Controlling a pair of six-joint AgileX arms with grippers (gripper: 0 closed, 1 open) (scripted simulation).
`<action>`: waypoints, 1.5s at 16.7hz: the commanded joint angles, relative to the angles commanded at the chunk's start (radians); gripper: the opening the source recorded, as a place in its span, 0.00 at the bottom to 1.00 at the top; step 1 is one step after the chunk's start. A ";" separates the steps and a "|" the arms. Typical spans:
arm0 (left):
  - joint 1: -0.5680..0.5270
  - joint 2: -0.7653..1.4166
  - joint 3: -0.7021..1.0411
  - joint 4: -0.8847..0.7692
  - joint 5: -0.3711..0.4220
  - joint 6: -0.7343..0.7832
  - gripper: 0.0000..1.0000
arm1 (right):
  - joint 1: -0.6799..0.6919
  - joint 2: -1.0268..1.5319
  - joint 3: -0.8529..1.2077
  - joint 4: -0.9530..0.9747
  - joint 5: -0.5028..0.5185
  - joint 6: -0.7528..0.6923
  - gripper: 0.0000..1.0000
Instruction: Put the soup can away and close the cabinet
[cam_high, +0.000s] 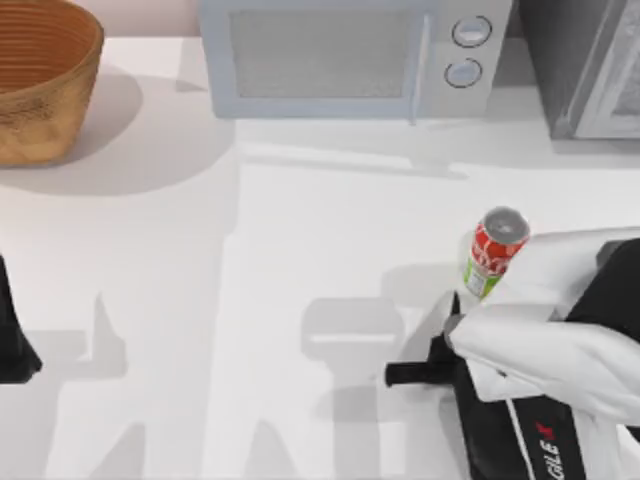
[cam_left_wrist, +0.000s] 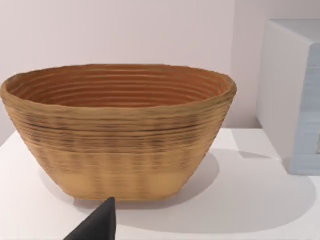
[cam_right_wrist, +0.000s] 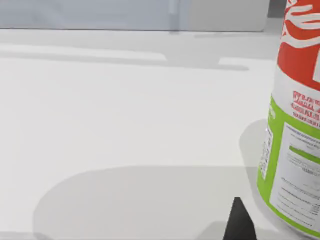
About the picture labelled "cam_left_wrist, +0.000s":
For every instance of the pale microwave oven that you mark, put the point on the pale microwave oven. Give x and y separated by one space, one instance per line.
292 100

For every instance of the woven wicker basket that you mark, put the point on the woven wicker basket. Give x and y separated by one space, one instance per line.
117 150

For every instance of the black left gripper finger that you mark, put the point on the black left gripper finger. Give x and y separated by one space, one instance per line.
101 223

